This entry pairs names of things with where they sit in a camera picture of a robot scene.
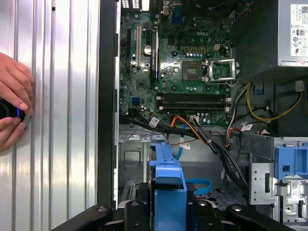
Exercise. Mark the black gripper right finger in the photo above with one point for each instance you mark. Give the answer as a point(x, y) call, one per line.
point(204, 216)

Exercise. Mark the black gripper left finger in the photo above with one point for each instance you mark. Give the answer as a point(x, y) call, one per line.
point(137, 216)

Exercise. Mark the hard disk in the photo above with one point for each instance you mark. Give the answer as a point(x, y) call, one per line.
point(168, 173)

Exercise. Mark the metal disk bay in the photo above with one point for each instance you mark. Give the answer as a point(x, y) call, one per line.
point(131, 156)

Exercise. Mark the person's right hand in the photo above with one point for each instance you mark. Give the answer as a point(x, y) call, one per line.
point(8, 132)

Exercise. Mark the person's left hand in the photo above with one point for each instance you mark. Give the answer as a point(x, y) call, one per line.
point(14, 79)

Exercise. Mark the grey metal drive cage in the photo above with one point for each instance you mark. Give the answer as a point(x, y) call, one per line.
point(258, 183)

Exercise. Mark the blue plastic drive latch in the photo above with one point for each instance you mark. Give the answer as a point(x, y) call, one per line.
point(288, 158)

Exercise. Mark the black RAM slot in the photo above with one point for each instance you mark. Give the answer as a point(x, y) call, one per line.
point(192, 99)
point(192, 95)
point(192, 109)
point(192, 105)

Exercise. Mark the black open PC case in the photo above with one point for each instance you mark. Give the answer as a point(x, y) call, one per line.
point(106, 96)

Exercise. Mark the CPU socket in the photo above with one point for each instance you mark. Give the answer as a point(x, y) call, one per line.
point(192, 71)

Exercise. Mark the black expansion slot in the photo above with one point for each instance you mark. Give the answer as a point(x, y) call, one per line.
point(128, 50)

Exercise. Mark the round coin cell battery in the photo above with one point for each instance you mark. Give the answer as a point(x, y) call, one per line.
point(147, 50)

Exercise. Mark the white expansion slot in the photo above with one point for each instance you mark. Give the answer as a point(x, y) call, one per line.
point(138, 48)

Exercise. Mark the green Dell motherboard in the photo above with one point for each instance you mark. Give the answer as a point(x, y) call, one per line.
point(173, 43)

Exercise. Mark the grey power supply unit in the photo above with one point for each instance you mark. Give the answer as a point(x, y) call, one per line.
point(260, 36)

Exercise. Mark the blue VGA port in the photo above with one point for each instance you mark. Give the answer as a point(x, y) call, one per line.
point(176, 14)

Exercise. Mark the metal socket cover frame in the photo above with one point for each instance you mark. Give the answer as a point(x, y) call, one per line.
point(234, 69)

